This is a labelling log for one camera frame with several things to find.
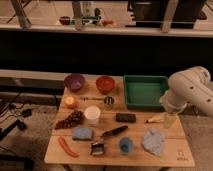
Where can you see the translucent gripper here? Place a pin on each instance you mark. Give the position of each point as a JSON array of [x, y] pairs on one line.
[[169, 119]]

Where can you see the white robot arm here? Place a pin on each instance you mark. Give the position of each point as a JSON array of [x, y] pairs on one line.
[[190, 86]]

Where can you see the banana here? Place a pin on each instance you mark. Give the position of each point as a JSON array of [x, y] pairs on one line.
[[156, 118]]

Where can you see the blue crumpled cloth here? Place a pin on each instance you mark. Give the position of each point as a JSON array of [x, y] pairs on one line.
[[153, 141]]

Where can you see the green plastic tray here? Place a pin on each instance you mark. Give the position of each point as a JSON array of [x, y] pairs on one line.
[[143, 91]]

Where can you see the blue plastic cup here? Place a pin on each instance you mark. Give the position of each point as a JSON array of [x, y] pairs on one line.
[[126, 146]]

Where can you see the red bowl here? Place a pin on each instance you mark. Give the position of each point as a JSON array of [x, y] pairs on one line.
[[105, 84]]

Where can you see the wooden table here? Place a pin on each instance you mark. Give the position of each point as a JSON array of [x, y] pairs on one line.
[[176, 152]]

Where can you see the white plastic cup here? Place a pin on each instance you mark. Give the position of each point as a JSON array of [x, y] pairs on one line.
[[92, 115]]

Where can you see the blue sponge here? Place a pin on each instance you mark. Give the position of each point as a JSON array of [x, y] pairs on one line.
[[80, 133]]

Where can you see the bunch of dark grapes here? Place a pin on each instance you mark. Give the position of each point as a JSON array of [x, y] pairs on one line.
[[74, 119]]

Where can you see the red chili pepper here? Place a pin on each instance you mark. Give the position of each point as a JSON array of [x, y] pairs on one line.
[[66, 148]]

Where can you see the purple bowl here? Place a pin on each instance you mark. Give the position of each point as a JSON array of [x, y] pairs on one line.
[[74, 82]]

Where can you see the peach fruit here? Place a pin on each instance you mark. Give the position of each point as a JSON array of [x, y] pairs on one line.
[[71, 102]]

